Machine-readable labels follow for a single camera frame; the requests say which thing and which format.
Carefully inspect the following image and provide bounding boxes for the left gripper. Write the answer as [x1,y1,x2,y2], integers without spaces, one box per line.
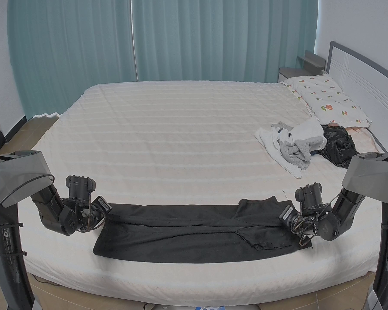
[85,196,113,229]

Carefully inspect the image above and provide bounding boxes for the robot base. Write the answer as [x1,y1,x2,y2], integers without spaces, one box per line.
[145,302,256,310]

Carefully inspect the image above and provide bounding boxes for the blue-green curtain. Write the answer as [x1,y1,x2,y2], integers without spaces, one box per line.
[131,0,320,82]
[7,0,139,119]

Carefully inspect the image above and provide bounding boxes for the black cable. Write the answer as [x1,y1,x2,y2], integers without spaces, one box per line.
[0,174,56,225]

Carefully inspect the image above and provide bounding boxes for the black shiny garment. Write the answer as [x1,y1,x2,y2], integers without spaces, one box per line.
[315,125,359,169]

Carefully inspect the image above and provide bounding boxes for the black T-shirt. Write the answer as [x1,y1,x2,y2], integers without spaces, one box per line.
[93,196,312,265]

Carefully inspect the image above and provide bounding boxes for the white printed pillow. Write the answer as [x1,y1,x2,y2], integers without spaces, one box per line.
[280,74,372,128]

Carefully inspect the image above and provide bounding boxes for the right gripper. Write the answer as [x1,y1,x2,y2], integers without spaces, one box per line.
[279,205,307,236]

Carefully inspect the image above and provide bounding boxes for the pile of clothes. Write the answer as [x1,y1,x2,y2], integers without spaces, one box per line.
[255,118,327,178]

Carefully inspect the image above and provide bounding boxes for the bed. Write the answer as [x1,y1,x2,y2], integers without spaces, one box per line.
[18,40,388,303]

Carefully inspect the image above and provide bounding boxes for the grey bedside table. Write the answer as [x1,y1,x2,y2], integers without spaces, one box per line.
[278,50,326,82]

